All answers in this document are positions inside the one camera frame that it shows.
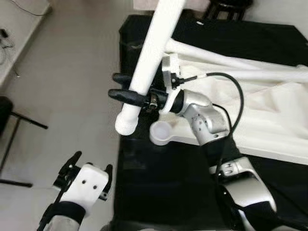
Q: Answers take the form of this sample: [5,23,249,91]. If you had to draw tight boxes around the black charger with cable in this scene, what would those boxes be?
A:
[0,29,13,49]

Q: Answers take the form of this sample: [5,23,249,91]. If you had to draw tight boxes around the black round stool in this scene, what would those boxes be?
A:
[205,0,253,21]

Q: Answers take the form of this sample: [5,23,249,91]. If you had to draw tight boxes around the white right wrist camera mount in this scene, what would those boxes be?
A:
[160,54,186,114]

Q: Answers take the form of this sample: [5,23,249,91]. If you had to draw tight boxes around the black chair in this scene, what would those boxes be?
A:
[0,96,49,188]

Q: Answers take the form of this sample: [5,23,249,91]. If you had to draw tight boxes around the white plastic children table top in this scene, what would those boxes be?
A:
[149,41,308,167]

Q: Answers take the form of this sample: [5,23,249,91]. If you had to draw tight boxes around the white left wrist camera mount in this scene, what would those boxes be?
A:
[62,164,109,207]

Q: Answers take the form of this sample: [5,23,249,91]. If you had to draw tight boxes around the clear tape piece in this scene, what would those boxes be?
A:
[123,41,145,51]

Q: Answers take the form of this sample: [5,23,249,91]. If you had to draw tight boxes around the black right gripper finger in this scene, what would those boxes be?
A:
[108,89,145,105]
[112,73,134,87]

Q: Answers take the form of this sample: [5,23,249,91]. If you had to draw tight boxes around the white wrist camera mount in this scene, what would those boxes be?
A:
[62,164,109,207]
[160,54,186,114]

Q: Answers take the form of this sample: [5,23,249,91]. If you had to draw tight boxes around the black tablecloth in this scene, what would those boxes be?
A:
[112,13,308,231]

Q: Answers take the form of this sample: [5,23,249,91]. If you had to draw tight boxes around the pink cloth cover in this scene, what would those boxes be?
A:
[132,0,212,11]

